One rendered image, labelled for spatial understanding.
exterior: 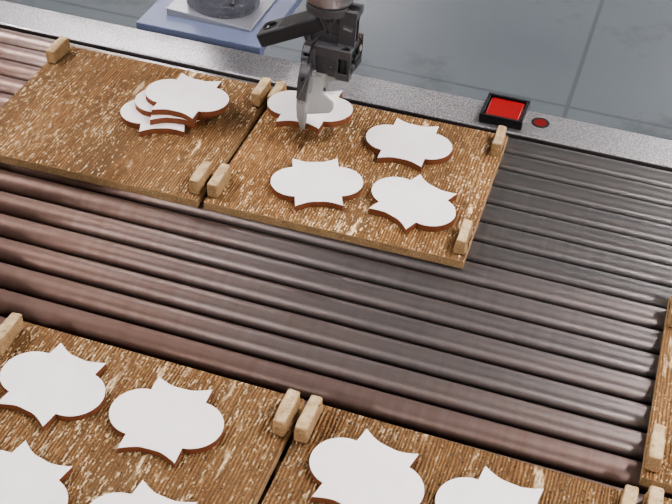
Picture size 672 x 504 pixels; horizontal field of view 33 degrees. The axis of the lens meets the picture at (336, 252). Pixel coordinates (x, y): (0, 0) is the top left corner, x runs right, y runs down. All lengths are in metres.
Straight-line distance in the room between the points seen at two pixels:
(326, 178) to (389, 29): 2.43
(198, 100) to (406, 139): 0.35
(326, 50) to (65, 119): 0.47
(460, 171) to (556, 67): 2.25
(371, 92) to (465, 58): 2.00
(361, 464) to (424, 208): 0.51
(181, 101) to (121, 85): 0.16
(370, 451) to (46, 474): 0.38
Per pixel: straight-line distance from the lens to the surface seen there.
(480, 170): 1.86
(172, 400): 1.44
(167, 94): 1.95
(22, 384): 1.49
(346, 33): 1.79
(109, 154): 1.88
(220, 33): 2.34
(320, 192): 1.76
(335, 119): 1.86
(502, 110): 2.03
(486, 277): 1.69
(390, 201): 1.75
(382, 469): 1.37
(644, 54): 4.26
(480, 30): 4.25
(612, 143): 2.02
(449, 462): 1.40
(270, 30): 1.83
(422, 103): 2.05
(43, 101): 2.02
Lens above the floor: 2.00
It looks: 40 degrees down
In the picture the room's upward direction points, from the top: 3 degrees clockwise
